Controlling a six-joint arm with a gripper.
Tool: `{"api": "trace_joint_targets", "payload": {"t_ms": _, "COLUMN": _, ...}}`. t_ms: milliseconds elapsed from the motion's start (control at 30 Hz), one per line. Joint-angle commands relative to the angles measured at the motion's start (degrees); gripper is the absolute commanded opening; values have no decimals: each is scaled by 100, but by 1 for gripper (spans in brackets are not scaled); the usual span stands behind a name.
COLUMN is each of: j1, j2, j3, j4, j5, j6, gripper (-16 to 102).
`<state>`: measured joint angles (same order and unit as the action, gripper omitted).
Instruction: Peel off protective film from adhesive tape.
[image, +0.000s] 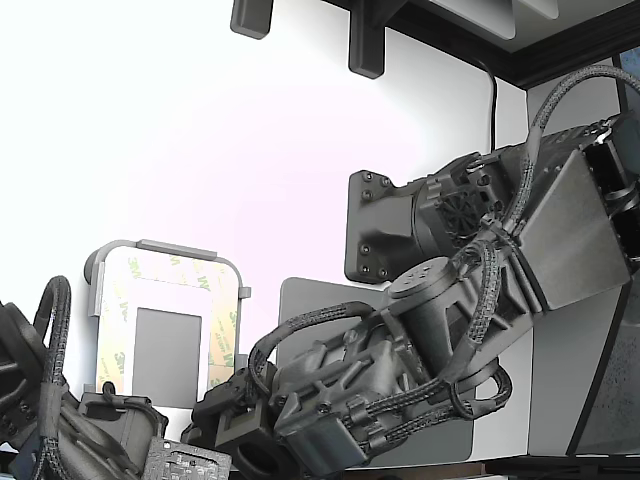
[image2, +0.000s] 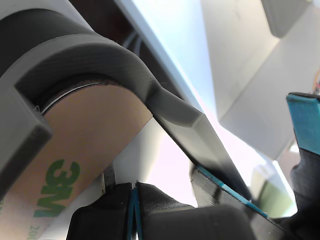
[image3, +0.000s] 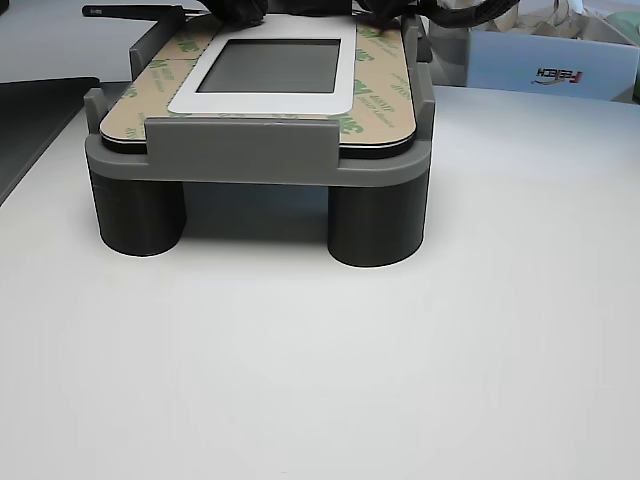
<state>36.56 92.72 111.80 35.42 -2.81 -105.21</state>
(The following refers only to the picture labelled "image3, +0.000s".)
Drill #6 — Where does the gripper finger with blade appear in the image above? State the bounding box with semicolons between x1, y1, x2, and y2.
207;0;269;27

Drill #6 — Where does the long tan 3M tape liner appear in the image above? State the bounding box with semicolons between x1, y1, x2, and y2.
101;22;417;147

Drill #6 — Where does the white panel with grey window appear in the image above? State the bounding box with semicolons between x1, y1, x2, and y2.
99;22;419;161

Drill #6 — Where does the black bar with white print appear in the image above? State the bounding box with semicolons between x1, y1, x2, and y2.
81;3;211;24

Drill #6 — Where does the grey printed fixture with legs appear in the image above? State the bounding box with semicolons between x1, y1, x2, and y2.
83;9;437;271

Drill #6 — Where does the dark grey flat mat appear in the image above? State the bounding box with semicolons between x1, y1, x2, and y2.
0;76;101;206

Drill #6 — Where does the white Feetech cardboard box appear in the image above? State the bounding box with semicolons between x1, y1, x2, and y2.
467;27;640;106

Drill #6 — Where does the brown packing paper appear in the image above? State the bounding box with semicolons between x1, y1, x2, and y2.
514;0;631;46

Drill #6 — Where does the pale green object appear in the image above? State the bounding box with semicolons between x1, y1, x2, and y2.
604;12;640;49

